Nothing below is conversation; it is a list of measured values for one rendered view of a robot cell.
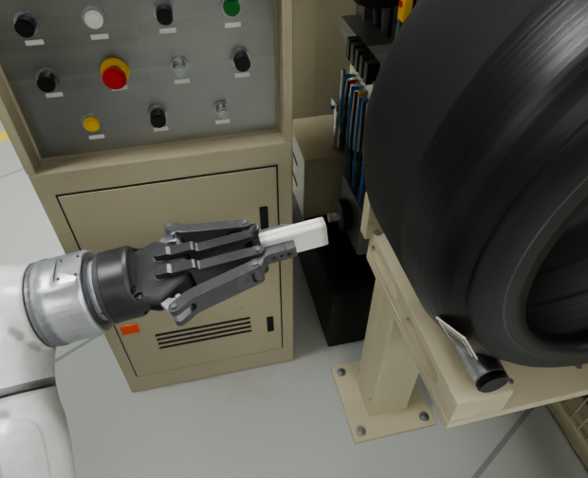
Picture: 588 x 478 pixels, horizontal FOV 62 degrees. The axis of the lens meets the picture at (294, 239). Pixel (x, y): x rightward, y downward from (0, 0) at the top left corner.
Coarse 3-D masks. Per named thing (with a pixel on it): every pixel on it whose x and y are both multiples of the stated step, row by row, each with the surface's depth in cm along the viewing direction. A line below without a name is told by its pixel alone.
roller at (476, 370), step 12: (456, 348) 69; (468, 360) 67; (480, 360) 65; (492, 360) 65; (468, 372) 67; (480, 372) 65; (492, 372) 64; (504, 372) 64; (480, 384) 65; (492, 384) 65; (504, 384) 66
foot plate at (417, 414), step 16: (336, 368) 166; (352, 368) 166; (336, 384) 162; (352, 384) 162; (416, 384) 162; (352, 400) 158; (416, 400) 158; (352, 416) 154; (368, 416) 154; (384, 416) 154; (400, 416) 154; (416, 416) 154; (432, 416) 154; (352, 432) 150; (368, 432) 150; (384, 432) 150; (400, 432) 151
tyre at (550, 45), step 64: (448, 0) 46; (512, 0) 39; (576, 0) 35; (384, 64) 53; (448, 64) 43; (512, 64) 37; (576, 64) 34; (384, 128) 52; (448, 128) 42; (512, 128) 37; (576, 128) 35; (384, 192) 54; (448, 192) 42; (512, 192) 39; (576, 192) 38; (448, 256) 45; (512, 256) 42; (576, 256) 78; (448, 320) 53; (512, 320) 50; (576, 320) 71
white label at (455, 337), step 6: (438, 318) 53; (444, 324) 52; (444, 330) 55; (450, 330) 52; (450, 336) 55; (456, 336) 52; (462, 336) 51; (456, 342) 55; (462, 342) 53; (468, 342) 51; (462, 348) 55; (468, 348) 53; (474, 354) 54
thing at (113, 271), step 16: (96, 256) 48; (112, 256) 48; (128, 256) 48; (144, 256) 51; (96, 272) 47; (112, 272) 47; (128, 272) 47; (144, 272) 49; (96, 288) 46; (112, 288) 46; (128, 288) 47; (144, 288) 48; (160, 288) 47; (176, 288) 48; (112, 304) 47; (128, 304) 47; (144, 304) 47; (112, 320) 48; (128, 320) 49
